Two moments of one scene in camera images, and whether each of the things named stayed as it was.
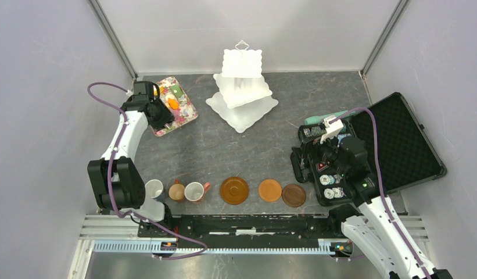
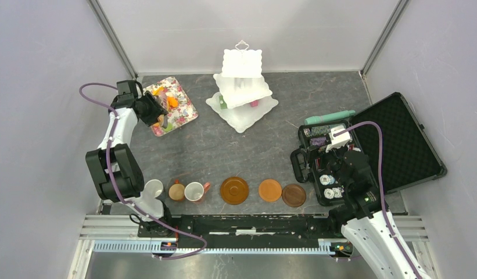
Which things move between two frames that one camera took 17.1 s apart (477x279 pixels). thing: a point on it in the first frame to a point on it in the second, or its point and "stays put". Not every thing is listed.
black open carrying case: (400, 152) stays put
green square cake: (176, 91) to (222, 103)
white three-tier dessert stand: (244, 97) stays put
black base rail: (290, 227) stays put
